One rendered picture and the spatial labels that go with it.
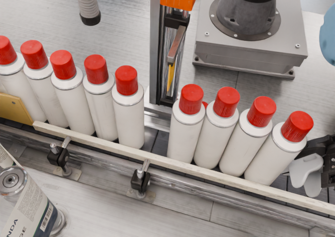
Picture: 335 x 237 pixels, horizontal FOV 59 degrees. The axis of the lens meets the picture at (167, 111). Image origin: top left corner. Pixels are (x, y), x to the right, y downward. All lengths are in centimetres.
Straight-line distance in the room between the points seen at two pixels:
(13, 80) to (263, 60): 57
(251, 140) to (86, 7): 33
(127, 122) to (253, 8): 43
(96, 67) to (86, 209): 25
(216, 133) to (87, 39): 54
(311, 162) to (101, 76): 35
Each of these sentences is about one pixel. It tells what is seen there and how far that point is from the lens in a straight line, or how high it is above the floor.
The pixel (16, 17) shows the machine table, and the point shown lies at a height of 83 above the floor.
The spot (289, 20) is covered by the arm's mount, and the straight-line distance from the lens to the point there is 88.
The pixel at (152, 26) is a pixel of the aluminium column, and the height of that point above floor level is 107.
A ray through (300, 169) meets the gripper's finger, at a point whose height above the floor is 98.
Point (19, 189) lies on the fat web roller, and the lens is 40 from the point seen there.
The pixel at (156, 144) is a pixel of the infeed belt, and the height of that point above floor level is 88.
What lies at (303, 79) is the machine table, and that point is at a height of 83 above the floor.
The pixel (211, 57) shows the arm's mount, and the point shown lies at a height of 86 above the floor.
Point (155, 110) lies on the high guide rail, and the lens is 55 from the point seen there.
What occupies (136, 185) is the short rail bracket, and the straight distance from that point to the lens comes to 53.
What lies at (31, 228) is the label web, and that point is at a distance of 46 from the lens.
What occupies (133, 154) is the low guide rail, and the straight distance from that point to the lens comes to 56.
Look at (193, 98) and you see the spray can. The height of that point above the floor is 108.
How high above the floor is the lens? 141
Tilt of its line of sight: 55 degrees down
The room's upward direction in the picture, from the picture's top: 6 degrees clockwise
